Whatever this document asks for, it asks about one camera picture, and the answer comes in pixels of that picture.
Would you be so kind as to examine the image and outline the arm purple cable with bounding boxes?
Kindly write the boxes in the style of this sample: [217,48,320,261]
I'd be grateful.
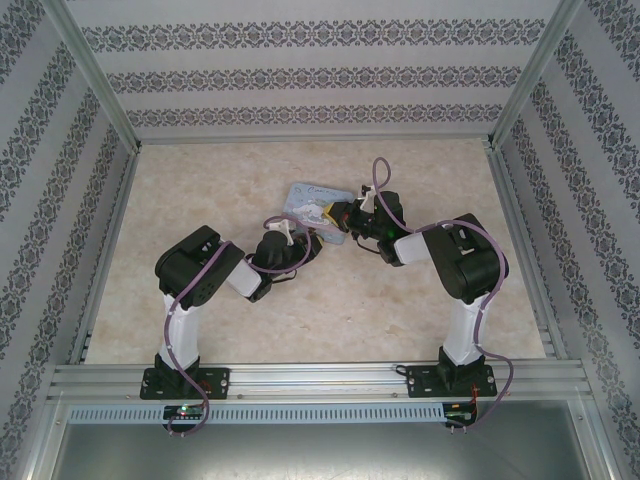
[163,214,314,437]
[371,157,518,436]

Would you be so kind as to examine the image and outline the left green circuit board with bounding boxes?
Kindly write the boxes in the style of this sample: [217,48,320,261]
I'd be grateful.
[163,404,207,420]

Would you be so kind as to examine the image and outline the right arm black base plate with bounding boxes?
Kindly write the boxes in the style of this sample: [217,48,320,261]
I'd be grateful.
[405,363,499,400]

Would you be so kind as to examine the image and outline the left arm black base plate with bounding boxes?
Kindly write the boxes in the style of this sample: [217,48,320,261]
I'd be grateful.
[141,367,232,402]

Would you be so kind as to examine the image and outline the grey metal sheet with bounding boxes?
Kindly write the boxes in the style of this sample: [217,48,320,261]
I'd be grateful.
[47,420,614,480]

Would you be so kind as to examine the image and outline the pastel cartoon tin box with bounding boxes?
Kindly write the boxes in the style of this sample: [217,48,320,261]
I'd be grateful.
[285,181,352,247]

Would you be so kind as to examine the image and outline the aluminium side floor rail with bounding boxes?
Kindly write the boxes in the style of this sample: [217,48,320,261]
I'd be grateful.
[68,148,145,366]
[485,145,570,359]

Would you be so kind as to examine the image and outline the aluminium frame post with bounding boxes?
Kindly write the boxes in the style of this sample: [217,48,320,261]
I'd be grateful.
[42,0,145,152]
[486,0,585,147]

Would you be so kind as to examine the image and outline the slotted grey cable duct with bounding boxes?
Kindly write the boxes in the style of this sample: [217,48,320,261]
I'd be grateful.
[67,402,447,424]

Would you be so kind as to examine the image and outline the aluminium mounting rail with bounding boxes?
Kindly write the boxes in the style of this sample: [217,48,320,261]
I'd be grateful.
[47,360,595,402]

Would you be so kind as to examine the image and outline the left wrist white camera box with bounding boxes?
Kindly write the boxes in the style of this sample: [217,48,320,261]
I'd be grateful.
[266,217,297,246]

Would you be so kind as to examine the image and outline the green circuit board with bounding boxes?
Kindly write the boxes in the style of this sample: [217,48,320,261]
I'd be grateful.
[163,404,207,420]
[444,401,479,426]

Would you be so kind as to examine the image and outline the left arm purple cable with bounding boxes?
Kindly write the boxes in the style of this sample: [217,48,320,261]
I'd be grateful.
[163,214,314,437]

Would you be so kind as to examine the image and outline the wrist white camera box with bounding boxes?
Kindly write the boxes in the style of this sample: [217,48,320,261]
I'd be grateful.
[356,183,380,212]
[266,217,297,246]

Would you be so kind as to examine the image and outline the aluminium frame crossbeam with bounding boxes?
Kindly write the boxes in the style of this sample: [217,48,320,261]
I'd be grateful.
[135,130,495,147]

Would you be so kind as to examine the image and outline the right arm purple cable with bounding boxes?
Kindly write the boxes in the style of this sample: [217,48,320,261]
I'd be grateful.
[371,157,518,436]

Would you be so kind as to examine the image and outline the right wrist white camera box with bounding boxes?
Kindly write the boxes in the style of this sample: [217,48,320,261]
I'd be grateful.
[356,183,380,212]

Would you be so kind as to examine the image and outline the right green circuit board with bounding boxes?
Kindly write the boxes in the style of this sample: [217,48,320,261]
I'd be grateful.
[444,401,479,426]

